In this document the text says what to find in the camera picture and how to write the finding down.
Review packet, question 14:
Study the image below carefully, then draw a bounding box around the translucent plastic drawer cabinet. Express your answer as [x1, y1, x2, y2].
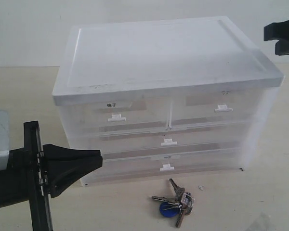
[52, 15, 285, 188]

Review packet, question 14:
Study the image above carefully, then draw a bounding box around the key bunch with blue tag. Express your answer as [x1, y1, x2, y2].
[151, 179, 195, 228]

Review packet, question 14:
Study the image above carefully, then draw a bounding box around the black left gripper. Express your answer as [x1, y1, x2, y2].
[0, 121, 103, 231]

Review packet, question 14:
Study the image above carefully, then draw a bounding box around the wide clear drawer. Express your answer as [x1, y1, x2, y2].
[80, 150, 243, 187]
[90, 124, 248, 159]

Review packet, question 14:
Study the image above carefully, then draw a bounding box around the bottom wide clear drawer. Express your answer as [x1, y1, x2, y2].
[80, 150, 243, 187]

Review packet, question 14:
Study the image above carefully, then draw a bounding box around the middle wide clear drawer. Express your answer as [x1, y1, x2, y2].
[90, 124, 248, 159]

